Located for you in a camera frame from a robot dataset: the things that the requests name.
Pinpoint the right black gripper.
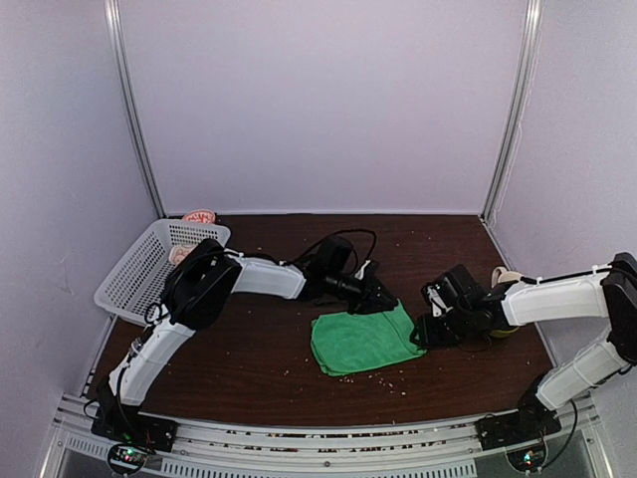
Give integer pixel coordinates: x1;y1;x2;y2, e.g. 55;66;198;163
409;305;474;349

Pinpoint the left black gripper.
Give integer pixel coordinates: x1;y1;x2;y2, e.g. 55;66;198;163
326;270;399;315

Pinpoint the green microfiber towel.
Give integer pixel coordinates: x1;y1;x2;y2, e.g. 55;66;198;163
311;304;427;377

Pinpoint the orange bunny pattern towel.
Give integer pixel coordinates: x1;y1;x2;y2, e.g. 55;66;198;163
168;245;196;266

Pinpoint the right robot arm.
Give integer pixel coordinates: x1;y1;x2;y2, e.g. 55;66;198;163
410;252;636;440

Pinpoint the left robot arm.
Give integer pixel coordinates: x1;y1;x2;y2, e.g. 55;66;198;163
97;235;398;442

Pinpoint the green bowl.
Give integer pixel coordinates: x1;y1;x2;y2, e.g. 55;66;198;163
489;327;520;340

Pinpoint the white coral pattern mug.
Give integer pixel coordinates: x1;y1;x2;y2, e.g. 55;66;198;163
491;266;522;287

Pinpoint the white perforated plastic basket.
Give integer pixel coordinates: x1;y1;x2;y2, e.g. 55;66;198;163
94;219;231;326

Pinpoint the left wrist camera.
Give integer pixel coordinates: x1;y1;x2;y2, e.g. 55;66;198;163
315;235;378;280

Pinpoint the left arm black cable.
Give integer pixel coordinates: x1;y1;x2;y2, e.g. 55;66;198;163
143;228;377;325

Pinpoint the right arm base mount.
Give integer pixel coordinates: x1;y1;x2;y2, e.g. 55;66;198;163
475;391;561;474

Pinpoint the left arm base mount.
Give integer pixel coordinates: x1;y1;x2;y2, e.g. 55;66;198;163
91;376;178;477

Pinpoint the right aluminium frame post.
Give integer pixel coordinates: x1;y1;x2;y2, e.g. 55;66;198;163
481;0;544;226

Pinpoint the aluminium frame post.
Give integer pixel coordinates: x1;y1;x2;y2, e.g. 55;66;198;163
481;0;544;226
104;0;167;219

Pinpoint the left aluminium frame post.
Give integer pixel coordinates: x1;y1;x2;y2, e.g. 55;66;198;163
104;0;167;219

